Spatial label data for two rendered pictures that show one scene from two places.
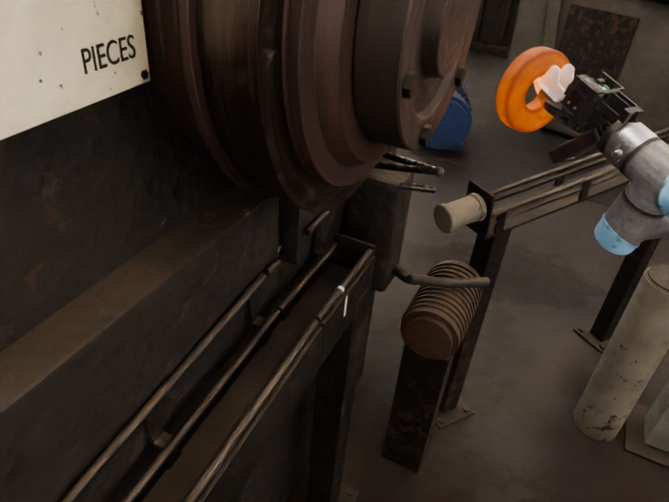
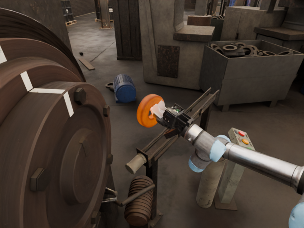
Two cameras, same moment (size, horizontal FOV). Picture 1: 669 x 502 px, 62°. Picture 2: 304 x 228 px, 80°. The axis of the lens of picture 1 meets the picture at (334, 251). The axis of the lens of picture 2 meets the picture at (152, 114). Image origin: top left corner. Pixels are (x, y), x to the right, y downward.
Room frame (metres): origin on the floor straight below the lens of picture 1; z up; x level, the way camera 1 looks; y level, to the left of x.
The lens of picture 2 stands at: (0.38, -0.14, 1.36)
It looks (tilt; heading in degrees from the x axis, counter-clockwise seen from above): 34 degrees down; 343
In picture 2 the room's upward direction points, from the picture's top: straight up
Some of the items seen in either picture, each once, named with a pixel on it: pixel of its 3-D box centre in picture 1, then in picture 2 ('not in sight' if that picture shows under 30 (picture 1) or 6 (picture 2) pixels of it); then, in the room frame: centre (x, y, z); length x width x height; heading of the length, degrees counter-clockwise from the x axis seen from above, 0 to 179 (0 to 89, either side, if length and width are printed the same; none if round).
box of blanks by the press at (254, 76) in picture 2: not in sight; (240, 72); (2.41, -2.13, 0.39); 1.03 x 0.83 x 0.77; 82
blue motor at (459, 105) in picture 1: (438, 107); (123, 87); (2.89, -0.49, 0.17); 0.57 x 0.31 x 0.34; 177
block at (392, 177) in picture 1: (373, 225); (99, 188); (0.88, -0.07, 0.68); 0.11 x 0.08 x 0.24; 67
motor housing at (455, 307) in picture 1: (426, 372); (141, 218); (0.91, -0.24, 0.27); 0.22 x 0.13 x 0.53; 157
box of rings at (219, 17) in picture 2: not in sight; (213, 30); (5.59, -3.74, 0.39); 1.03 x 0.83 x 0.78; 57
